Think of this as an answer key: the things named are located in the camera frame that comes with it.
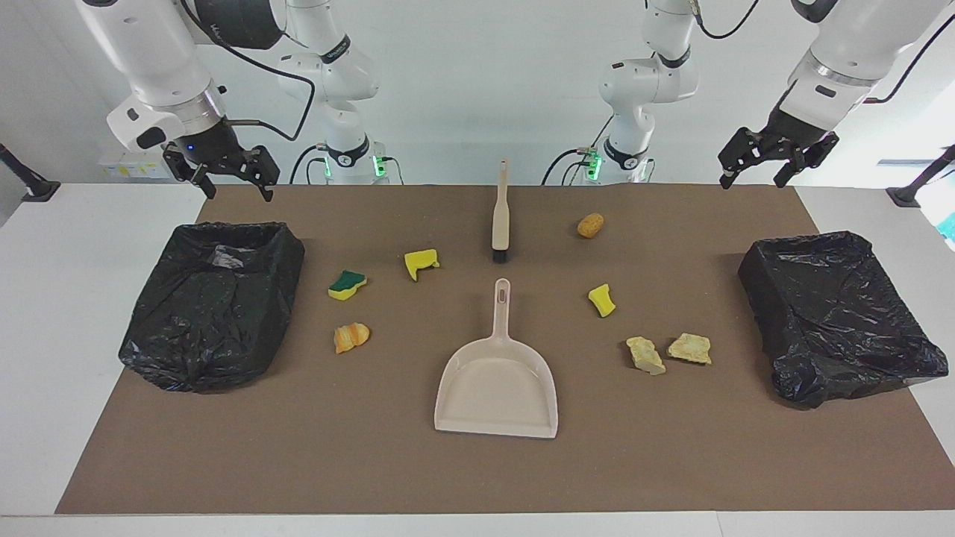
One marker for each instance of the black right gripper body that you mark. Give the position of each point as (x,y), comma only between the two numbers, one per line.
(213,145)

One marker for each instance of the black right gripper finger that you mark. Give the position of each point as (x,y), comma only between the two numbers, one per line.
(200,179)
(267,171)

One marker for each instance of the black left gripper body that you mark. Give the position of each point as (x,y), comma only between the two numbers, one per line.
(791,134)

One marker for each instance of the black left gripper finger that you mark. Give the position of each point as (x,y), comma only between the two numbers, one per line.
(742,149)
(809,158)

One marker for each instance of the green and yellow sponge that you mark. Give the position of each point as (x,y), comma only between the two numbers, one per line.
(347,286)

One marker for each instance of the brown oval bread roll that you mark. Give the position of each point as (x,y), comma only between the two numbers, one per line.
(590,225)

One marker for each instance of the orange striped toy croissant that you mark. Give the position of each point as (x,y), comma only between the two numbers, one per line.
(351,338)

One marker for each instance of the pale croissant half piece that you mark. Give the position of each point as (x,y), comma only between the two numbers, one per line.
(689,349)
(644,355)

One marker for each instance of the small yellow sponge piece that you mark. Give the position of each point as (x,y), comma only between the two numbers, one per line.
(601,301)

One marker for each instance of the beige hand brush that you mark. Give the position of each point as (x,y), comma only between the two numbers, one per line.
(501,224)

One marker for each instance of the beige plastic dustpan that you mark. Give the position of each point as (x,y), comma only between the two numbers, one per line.
(496,395)

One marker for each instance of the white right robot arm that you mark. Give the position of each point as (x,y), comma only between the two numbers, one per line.
(157,52)

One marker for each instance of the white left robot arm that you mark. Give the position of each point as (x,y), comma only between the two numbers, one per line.
(858,52)

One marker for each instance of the bin with black bag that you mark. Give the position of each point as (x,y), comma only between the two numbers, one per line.
(209,328)
(835,321)

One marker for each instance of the teal object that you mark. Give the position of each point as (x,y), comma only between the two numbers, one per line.
(950,226)

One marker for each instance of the notched yellow sponge piece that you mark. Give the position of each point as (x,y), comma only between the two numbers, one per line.
(419,261)

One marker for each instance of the brown table mat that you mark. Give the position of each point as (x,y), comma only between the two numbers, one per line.
(477,462)

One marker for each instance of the black camera stand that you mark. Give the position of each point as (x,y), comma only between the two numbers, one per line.
(906,195)
(37,189)

